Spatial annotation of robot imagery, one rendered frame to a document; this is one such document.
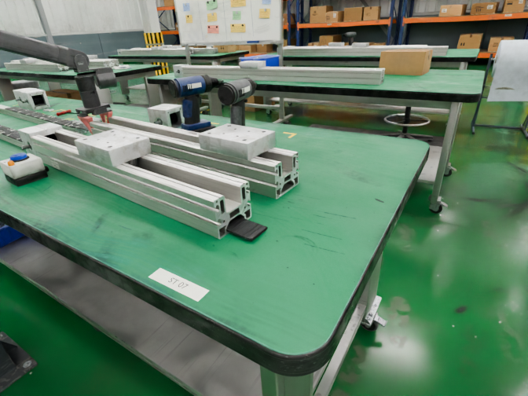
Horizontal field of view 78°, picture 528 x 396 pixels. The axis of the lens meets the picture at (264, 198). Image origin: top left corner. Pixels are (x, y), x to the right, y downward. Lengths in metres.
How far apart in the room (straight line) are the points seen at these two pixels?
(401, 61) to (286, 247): 2.17
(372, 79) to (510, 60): 2.09
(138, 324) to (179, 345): 0.19
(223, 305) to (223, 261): 0.10
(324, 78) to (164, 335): 1.78
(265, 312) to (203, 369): 0.67
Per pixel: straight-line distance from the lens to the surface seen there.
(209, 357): 1.16
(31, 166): 1.11
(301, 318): 0.48
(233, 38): 4.21
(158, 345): 1.23
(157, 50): 6.12
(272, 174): 0.73
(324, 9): 11.01
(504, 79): 4.15
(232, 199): 0.67
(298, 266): 0.56
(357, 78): 2.25
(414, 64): 2.61
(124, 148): 0.84
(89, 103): 1.34
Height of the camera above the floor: 1.14
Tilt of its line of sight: 28 degrees down
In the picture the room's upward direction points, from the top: 3 degrees counter-clockwise
